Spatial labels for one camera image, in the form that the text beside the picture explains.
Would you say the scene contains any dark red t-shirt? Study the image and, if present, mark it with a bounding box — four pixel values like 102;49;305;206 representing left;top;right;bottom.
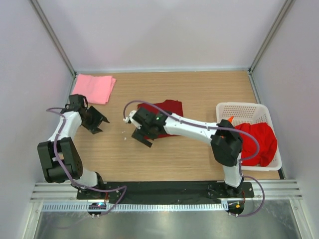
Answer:
137;99;184;140

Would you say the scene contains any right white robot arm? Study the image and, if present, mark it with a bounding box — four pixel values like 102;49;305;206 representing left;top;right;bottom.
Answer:
124;107;244;197

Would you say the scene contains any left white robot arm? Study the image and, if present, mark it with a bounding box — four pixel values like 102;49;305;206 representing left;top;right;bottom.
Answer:
37;94;109;199

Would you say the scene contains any folded pink t-shirt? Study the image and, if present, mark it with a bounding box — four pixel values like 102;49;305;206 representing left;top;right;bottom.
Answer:
72;74;116;105

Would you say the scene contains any orange t-shirt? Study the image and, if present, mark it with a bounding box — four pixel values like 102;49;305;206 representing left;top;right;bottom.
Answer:
220;116;234;128

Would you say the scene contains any white plastic basket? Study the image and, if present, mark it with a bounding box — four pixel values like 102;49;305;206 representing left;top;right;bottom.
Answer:
216;102;282;171

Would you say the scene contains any bright red t-shirt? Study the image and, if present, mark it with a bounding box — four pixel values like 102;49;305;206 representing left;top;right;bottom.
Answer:
235;122;278;167

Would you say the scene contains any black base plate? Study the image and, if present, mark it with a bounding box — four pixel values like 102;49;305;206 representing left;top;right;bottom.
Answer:
77;179;255;201

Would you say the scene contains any aluminium frame rail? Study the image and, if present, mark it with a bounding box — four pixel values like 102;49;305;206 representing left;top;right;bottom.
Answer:
30;181;83;202

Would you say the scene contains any white slotted cable duct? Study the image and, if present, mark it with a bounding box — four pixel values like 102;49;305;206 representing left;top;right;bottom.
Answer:
42;201;228;212

